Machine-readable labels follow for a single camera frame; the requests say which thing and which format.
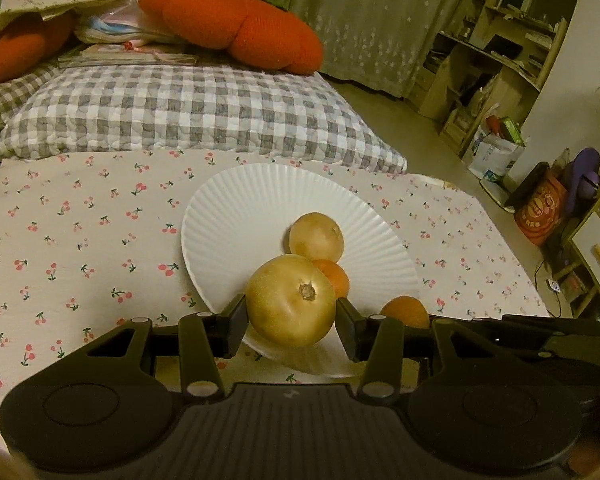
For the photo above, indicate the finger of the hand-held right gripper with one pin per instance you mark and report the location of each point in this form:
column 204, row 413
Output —
column 540, row 324

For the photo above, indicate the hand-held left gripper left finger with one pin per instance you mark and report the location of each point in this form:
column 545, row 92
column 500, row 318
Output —
column 238, row 316

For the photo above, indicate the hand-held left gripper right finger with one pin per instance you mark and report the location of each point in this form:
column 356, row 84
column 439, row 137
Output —
column 344, row 321

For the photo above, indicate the white paper plate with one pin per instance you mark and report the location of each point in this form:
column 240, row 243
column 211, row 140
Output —
column 240, row 220

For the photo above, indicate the orange tangerine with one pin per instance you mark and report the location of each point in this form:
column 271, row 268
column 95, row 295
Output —
column 336, row 277
column 406, row 312

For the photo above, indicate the white cabinet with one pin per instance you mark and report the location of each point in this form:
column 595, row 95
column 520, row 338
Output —
column 597, row 255

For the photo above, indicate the orange printed bag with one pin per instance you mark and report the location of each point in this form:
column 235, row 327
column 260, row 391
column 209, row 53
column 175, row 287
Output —
column 540, row 210

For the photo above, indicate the purple appliance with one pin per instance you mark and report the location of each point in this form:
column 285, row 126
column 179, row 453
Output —
column 582, row 180

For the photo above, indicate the white shopping bag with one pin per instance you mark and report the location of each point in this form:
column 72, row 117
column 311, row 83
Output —
column 495, row 155

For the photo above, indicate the cherry print sheet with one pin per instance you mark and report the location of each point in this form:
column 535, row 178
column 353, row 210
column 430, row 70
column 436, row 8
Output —
column 80, row 240

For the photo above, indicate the grey checkered pillow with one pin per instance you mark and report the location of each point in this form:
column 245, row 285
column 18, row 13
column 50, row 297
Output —
column 180, row 110

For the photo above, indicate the wooden shelf unit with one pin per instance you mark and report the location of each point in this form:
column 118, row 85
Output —
column 500, row 60

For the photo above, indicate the stack of flat books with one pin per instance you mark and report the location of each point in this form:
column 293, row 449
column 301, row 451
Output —
column 125, row 56

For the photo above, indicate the orange persimmon plush cushion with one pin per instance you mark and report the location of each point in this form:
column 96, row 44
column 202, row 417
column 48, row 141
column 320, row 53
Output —
column 220, row 15

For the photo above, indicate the star print curtain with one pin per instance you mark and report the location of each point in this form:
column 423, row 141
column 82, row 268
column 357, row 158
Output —
column 370, row 20

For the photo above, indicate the clear plastic bag pile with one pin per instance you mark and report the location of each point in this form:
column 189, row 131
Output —
column 115, row 27

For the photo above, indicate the grey checkered quilt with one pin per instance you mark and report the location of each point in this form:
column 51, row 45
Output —
column 5, row 97

